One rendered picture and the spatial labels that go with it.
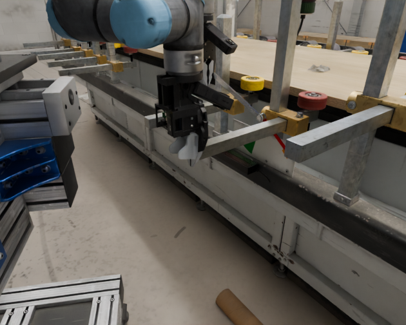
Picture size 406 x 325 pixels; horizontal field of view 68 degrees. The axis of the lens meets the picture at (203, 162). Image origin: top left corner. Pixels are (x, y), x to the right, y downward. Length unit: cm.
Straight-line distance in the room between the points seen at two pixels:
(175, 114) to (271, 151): 42
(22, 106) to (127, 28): 30
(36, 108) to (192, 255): 115
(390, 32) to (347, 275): 88
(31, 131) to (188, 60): 34
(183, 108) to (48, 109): 26
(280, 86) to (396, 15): 30
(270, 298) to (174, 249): 53
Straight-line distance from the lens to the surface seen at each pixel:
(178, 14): 51
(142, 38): 46
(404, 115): 71
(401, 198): 103
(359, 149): 77
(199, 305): 143
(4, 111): 70
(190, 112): 60
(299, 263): 141
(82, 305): 124
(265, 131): 80
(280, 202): 102
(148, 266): 158
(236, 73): 122
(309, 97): 92
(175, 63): 57
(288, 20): 84
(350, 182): 81
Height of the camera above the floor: 115
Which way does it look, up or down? 29 degrees down
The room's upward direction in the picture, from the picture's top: straight up
